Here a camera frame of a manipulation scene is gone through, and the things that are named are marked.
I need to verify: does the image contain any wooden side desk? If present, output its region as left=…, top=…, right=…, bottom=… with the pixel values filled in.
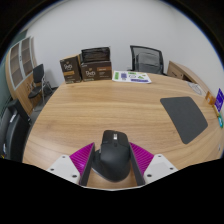
left=166, top=60, right=211, bottom=96

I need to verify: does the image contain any purple standing sign card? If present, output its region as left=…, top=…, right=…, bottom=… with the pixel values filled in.
left=214, top=87, right=224, bottom=113

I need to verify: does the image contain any white printed sticker sheet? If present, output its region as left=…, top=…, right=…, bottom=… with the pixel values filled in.
left=112, top=70, right=153, bottom=84

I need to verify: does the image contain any dark open-top box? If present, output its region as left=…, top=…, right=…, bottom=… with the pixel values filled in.
left=80, top=46, right=112, bottom=64

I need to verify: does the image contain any black leather armchair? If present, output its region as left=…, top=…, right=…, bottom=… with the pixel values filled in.
left=0, top=99, right=32, bottom=163

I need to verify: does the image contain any wooden glass-door shelf unit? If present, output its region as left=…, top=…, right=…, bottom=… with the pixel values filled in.
left=4, top=35, right=43, bottom=116

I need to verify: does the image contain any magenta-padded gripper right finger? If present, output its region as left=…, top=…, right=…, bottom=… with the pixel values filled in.
left=128, top=141, right=179, bottom=187

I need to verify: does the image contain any small orange-brown box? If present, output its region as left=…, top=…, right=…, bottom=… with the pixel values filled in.
left=204, top=90, right=217, bottom=106

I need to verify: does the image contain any tall brown carton box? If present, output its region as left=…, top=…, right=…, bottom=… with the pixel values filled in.
left=59, top=54, right=83, bottom=85

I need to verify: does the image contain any black computer mouse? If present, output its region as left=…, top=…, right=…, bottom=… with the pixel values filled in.
left=91, top=129, right=132, bottom=183

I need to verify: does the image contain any black chrome-legged visitor chair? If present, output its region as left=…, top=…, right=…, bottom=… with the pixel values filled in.
left=27, top=63, right=54, bottom=108

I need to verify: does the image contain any black mesh office chair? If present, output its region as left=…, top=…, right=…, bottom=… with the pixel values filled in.
left=129, top=44, right=166, bottom=76

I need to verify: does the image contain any wide brown carton box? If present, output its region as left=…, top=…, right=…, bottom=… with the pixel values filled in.
left=79, top=59, right=113, bottom=82

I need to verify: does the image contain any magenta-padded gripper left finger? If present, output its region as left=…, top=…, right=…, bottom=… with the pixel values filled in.
left=46, top=142, right=96, bottom=187

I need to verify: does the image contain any round white patterned disc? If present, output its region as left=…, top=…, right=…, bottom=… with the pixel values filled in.
left=187, top=80, right=205, bottom=96

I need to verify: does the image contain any dark grey mouse pad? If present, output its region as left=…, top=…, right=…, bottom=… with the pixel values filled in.
left=159, top=96, right=209, bottom=145

